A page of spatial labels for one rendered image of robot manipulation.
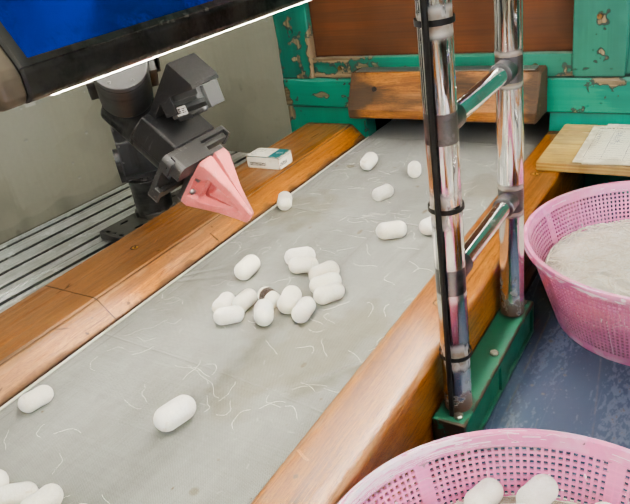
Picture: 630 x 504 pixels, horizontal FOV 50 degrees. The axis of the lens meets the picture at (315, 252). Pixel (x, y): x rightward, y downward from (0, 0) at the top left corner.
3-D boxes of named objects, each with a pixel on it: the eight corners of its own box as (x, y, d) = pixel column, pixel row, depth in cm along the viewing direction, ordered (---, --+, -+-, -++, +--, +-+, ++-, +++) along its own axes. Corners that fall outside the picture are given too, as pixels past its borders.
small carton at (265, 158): (248, 167, 103) (245, 155, 102) (261, 159, 105) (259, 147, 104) (280, 170, 99) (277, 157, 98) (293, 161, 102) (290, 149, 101)
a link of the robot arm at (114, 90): (172, 78, 67) (141, -20, 70) (85, 97, 65) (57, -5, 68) (179, 131, 78) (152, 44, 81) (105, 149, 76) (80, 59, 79)
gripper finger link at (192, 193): (286, 181, 75) (225, 127, 76) (249, 207, 70) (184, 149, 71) (263, 218, 80) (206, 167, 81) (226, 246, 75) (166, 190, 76)
